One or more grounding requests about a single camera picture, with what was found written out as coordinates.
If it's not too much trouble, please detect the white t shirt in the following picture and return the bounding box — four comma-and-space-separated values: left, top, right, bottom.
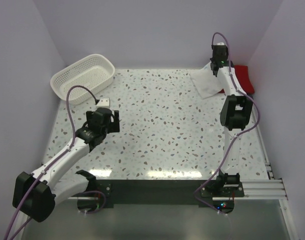
189, 62, 223, 99

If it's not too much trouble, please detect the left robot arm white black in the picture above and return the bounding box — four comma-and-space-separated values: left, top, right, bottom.
12, 107, 120, 223

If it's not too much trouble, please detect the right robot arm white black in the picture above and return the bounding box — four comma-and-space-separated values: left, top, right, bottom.
207, 42, 253, 197

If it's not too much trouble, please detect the folded red t shirt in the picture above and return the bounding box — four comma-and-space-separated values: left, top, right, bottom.
216, 65, 255, 96

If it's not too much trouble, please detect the white plastic perforated basket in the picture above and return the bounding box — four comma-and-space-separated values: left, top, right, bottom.
50, 54, 116, 101

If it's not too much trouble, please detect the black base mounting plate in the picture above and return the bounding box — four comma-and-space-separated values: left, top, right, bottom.
66, 178, 243, 213

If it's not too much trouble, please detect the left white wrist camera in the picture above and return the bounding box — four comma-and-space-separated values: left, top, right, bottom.
96, 97, 111, 109

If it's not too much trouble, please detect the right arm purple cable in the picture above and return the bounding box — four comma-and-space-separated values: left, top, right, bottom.
193, 31, 261, 213

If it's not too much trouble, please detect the aluminium extrusion rail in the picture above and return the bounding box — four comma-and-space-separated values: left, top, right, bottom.
67, 162, 290, 201

